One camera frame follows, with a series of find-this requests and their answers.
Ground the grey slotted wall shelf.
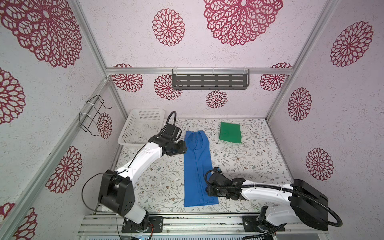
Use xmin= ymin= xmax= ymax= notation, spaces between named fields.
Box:
xmin=171 ymin=69 xmax=250 ymax=90

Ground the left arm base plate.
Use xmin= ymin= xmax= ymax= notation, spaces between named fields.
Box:
xmin=121 ymin=216 xmax=164 ymax=234

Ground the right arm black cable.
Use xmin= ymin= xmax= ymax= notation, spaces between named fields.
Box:
xmin=203 ymin=168 xmax=343 ymax=240

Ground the black wire wall rack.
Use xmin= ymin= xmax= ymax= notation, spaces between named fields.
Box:
xmin=78 ymin=95 xmax=111 ymax=137

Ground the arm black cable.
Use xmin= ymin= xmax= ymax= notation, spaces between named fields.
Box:
xmin=203 ymin=168 xmax=343 ymax=240
xmin=81 ymin=110 xmax=183 ymax=212

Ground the blue tank top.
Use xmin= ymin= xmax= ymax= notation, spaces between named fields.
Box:
xmin=184 ymin=131 xmax=219 ymax=207

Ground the green tank top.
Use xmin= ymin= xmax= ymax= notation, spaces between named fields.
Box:
xmin=219 ymin=122 xmax=242 ymax=144

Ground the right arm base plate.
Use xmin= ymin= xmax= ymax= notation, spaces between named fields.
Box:
xmin=242 ymin=215 xmax=286 ymax=233

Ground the white plastic basket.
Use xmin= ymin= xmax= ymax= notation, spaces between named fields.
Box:
xmin=118 ymin=108 xmax=165 ymax=147

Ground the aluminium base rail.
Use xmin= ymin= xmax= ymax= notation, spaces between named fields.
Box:
xmin=76 ymin=212 xmax=329 ymax=238

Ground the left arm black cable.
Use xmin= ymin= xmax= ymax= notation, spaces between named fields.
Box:
xmin=81 ymin=110 xmax=183 ymax=212

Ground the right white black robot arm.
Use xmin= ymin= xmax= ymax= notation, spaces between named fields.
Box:
xmin=204 ymin=168 xmax=328 ymax=233

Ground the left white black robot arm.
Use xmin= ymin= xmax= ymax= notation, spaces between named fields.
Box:
xmin=98 ymin=124 xmax=187 ymax=231

